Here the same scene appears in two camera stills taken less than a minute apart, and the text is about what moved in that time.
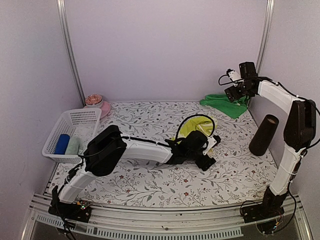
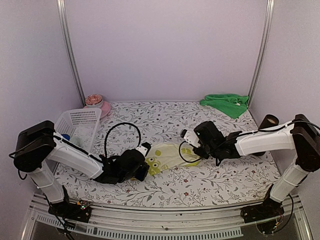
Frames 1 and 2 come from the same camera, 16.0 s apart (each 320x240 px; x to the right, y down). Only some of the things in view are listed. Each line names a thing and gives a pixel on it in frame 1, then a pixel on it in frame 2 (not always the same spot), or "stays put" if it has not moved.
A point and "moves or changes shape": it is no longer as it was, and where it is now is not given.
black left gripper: [207, 163] → [142, 176]
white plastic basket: [82, 123] stays put
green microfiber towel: [221, 102] stays put
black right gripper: [235, 95] → [201, 154]
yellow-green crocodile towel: [203, 124] moves or changes shape
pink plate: [105, 109] stays put
